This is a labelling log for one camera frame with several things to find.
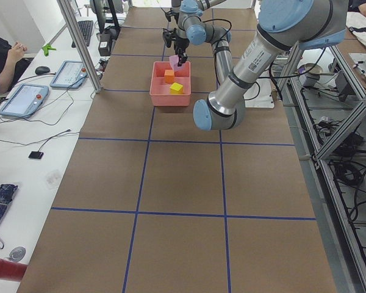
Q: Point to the aluminium frame post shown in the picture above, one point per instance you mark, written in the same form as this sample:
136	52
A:
76	35

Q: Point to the pink foam block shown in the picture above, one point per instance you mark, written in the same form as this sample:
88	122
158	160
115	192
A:
173	61

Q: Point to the green clamp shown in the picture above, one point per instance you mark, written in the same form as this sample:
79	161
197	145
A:
47	48

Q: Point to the teach pendant tablet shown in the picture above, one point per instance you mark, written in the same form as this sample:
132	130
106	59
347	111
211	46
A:
70	75
25	101

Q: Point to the seated person in black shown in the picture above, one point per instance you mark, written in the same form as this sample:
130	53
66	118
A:
12	64

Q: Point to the red cylinder bottle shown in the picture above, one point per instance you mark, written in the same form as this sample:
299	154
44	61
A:
11	271

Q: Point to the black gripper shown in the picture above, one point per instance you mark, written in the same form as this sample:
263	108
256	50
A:
180	44

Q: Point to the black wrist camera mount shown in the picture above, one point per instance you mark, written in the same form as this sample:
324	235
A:
169	36

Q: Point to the black computer mouse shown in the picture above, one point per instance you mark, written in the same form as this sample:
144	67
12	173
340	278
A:
42	70

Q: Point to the black box device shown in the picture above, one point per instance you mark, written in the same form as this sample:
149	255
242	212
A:
104	46

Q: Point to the yellow foam block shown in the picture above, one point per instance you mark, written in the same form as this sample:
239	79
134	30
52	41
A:
176	88

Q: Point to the near teach pendant tablet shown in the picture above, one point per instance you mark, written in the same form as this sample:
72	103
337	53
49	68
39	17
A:
25	101

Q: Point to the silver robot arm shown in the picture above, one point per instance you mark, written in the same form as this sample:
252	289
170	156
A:
200	4
310	24

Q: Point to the small black square device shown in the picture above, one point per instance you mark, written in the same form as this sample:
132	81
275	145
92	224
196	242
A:
36	155

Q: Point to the orange foam block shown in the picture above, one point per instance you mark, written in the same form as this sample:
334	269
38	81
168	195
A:
169	76

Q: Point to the round metal lid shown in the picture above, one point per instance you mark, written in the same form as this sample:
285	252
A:
17	254

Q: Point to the far teach pendant tablet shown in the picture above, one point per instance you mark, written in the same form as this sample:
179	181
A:
70	75

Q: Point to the black keyboard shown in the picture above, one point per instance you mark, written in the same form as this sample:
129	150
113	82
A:
86	28

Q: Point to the pink plastic bin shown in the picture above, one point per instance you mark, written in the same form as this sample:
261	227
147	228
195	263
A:
169	87

